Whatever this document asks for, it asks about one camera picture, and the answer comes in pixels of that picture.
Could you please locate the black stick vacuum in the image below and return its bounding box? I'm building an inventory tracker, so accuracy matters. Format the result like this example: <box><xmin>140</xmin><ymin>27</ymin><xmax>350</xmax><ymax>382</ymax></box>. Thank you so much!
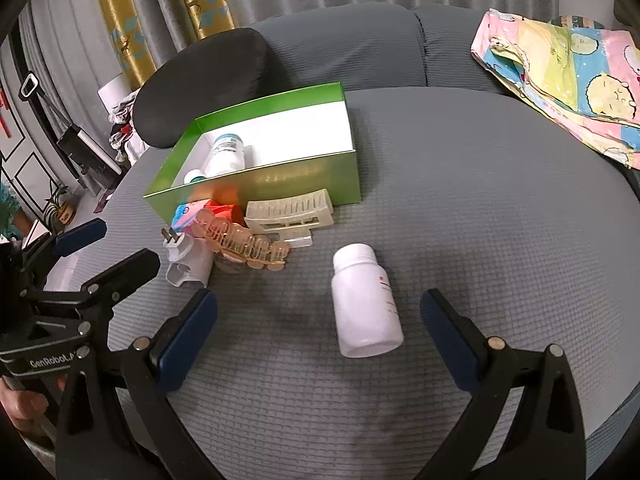
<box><xmin>18</xmin><ymin>70</ymin><xmax>124</xmax><ymax>190</ymax></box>

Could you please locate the white bottle blue label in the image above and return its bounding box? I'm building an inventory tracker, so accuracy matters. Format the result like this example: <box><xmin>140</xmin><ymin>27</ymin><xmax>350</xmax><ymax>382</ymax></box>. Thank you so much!
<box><xmin>204</xmin><ymin>133</ymin><xmax>245</xmax><ymax>178</ymax></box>

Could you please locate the pile of clothes bags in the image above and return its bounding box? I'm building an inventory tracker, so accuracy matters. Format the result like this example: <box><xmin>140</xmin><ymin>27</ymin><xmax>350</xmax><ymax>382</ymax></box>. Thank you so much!
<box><xmin>108</xmin><ymin>90</ymin><xmax>149</xmax><ymax>166</ymax></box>

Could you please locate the plain white bottle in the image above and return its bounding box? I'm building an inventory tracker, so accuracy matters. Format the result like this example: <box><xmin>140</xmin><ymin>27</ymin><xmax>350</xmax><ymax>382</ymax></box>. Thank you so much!
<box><xmin>331</xmin><ymin>244</ymin><xmax>404</xmax><ymax>359</ymax></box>

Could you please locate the green cardboard box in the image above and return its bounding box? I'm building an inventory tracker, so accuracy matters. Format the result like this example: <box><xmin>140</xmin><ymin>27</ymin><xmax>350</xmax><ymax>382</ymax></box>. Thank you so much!
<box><xmin>144</xmin><ymin>82</ymin><xmax>361</xmax><ymax>221</ymax></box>

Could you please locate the grey sofa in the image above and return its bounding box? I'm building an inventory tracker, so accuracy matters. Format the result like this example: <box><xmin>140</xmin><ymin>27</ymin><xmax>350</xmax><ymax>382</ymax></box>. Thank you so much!
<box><xmin>44</xmin><ymin>1</ymin><xmax>640</xmax><ymax>480</ymax></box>

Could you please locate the potted plant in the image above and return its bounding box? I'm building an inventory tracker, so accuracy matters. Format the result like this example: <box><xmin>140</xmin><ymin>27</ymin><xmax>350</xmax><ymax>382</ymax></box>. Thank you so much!
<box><xmin>43</xmin><ymin>184</ymin><xmax>76</xmax><ymax>234</ymax></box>

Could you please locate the black round cushion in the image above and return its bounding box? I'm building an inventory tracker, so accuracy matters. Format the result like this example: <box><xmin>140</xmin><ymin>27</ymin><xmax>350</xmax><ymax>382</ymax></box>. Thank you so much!
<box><xmin>132</xmin><ymin>28</ymin><xmax>268</xmax><ymax>148</ymax></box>

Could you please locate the white bottle green label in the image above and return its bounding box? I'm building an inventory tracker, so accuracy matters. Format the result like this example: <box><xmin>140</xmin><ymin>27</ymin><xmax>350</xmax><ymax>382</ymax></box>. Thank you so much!
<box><xmin>183</xmin><ymin>169</ymin><xmax>206</xmax><ymax>184</ymax></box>

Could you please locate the pink pouch red cap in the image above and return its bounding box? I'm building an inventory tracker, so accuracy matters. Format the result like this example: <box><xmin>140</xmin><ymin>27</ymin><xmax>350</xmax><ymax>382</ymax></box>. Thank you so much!
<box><xmin>170</xmin><ymin>198</ymin><xmax>246</xmax><ymax>233</ymax></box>

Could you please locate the cream hair claw clip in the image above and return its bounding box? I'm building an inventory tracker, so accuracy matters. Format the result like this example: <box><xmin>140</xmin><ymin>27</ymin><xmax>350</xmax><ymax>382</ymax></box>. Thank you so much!
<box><xmin>244</xmin><ymin>188</ymin><xmax>334</xmax><ymax>248</ymax></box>

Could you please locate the colourful cartoon cloth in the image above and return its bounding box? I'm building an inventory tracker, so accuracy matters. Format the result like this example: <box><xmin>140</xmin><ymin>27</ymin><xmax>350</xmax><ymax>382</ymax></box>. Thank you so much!
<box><xmin>471</xmin><ymin>9</ymin><xmax>639</xmax><ymax>169</ymax></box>

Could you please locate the person's hand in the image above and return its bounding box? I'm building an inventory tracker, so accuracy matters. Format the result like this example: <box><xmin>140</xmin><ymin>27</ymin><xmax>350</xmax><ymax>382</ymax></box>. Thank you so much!
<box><xmin>1</xmin><ymin>376</ymin><xmax>56</xmax><ymax>441</ymax></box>

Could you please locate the pink orange hair claw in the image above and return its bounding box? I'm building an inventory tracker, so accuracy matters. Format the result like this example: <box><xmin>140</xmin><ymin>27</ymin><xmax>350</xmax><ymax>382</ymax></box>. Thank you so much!
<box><xmin>191</xmin><ymin>209</ymin><xmax>290</xmax><ymax>271</ymax></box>

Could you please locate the white plug adapter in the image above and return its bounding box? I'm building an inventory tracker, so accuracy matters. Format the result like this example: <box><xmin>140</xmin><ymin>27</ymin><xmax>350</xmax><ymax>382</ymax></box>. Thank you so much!
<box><xmin>160</xmin><ymin>228</ymin><xmax>214</xmax><ymax>288</ymax></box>

